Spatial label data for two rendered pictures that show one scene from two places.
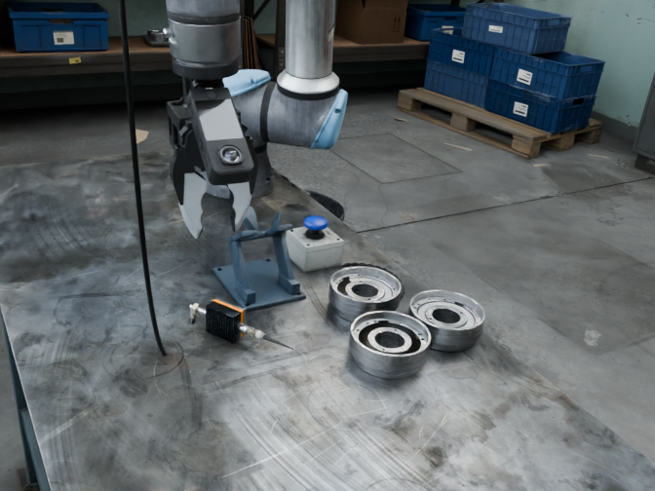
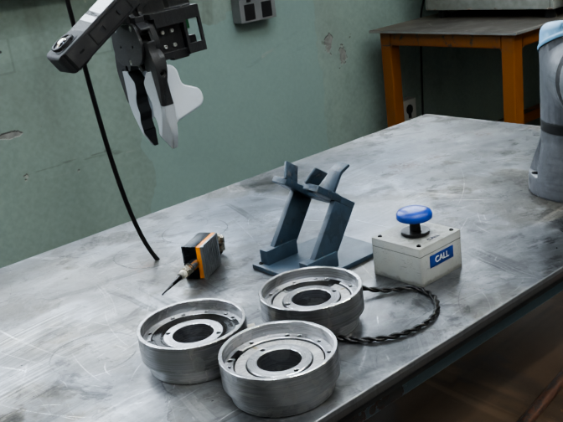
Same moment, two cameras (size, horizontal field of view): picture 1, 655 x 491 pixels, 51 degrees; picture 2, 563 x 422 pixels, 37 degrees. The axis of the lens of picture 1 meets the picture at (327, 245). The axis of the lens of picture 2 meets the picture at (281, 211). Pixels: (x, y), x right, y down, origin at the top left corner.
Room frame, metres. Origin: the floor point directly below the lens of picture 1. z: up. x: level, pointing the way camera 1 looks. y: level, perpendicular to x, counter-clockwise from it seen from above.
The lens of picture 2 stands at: (0.76, -0.82, 1.19)
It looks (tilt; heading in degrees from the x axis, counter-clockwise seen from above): 19 degrees down; 83
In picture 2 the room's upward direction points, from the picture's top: 7 degrees counter-clockwise
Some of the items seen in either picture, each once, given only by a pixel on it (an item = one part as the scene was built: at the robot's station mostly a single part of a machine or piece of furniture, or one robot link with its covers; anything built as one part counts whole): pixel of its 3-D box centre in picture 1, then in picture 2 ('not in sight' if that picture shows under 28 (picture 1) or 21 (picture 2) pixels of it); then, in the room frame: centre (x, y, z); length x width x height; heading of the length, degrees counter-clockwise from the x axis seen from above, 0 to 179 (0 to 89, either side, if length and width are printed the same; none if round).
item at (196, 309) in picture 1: (238, 327); (191, 263); (0.75, 0.11, 0.82); 0.17 x 0.02 x 0.04; 62
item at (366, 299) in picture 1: (364, 295); (312, 305); (0.87, -0.06, 0.82); 0.10 x 0.10 x 0.04
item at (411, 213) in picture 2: (315, 232); (415, 229); (1.00, 0.02, 0.85); 0.04 x 0.04 x 0.05
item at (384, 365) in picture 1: (389, 345); (194, 341); (0.75, -0.09, 0.82); 0.10 x 0.10 x 0.04
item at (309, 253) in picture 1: (312, 245); (420, 248); (1.01, 0.02, 0.82); 0.08 x 0.07 x 0.05; 32
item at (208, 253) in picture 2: (227, 318); (208, 254); (0.77, 0.13, 0.82); 0.05 x 0.02 x 0.04; 62
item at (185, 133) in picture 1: (206, 109); (148, 11); (0.75, 0.15, 1.11); 0.09 x 0.08 x 0.12; 27
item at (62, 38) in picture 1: (57, 26); not in sight; (4.06, 1.68, 0.56); 0.52 x 0.38 x 0.22; 119
